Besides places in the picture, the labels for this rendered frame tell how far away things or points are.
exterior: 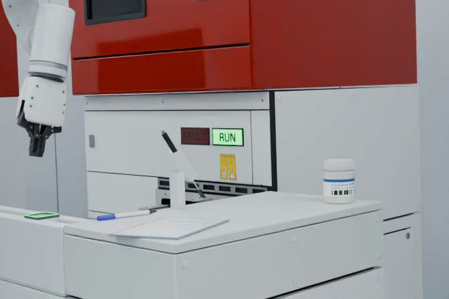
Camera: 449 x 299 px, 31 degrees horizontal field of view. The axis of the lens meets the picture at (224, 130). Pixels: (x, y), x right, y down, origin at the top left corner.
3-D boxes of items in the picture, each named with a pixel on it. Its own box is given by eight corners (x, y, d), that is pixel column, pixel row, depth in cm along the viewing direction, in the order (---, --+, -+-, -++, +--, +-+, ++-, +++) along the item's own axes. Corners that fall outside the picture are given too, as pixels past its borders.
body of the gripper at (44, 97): (57, 79, 188) (50, 127, 187) (18, 70, 181) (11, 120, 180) (76, 78, 182) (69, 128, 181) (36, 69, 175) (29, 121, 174)
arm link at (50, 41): (23, 63, 184) (36, 59, 176) (31, 5, 185) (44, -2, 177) (59, 70, 188) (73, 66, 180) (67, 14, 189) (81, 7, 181)
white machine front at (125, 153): (94, 217, 271) (89, 95, 269) (278, 245, 213) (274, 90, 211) (86, 218, 269) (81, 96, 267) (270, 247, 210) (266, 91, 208)
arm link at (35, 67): (55, 69, 188) (54, 83, 188) (22, 61, 182) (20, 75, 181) (77, 68, 182) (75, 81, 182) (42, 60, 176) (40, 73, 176)
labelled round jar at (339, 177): (337, 199, 191) (335, 158, 191) (361, 201, 186) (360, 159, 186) (317, 202, 186) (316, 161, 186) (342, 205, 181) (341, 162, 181)
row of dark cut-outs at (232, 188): (159, 186, 243) (159, 178, 243) (268, 197, 211) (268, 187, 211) (158, 186, 242) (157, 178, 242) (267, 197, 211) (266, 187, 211)
